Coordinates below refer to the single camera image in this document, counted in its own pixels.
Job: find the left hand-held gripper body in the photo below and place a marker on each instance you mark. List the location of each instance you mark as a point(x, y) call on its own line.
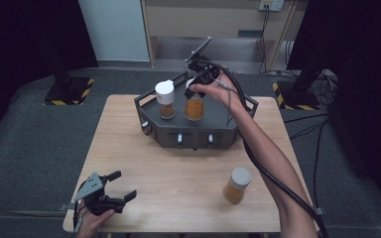
point(94, 196)

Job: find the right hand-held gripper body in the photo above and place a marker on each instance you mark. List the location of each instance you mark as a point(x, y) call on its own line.
point(205, 71)

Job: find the round white-lid spice jar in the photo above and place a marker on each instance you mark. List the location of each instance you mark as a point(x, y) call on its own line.
point(238, 183)
point(194, 109)

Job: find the flip-lid spice jar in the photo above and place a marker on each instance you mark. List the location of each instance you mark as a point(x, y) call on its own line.
point(165, 94)

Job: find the black corner rack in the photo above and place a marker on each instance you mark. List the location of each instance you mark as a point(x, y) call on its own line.
point(198, 134)

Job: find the person's left hand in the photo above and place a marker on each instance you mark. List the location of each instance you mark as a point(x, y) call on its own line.
point(91, 223)

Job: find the person's right hand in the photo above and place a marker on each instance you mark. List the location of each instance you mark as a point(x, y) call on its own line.
point(226, 92)

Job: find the black stand with striped base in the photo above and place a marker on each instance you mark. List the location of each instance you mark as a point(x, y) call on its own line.
point(297, 95)
point(67, 91)

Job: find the white panel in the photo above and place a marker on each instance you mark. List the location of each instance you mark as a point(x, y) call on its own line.
point(115, 26)

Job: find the black curtain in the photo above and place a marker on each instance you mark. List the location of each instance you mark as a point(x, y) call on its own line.
point(20, 39)
point(363, 49)

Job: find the grey table bracket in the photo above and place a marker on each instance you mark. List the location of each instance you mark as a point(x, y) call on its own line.
point(319, 210)
point(64, 207)

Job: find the white wall power outlet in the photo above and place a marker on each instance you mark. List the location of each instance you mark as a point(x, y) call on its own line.
point(271, 4)

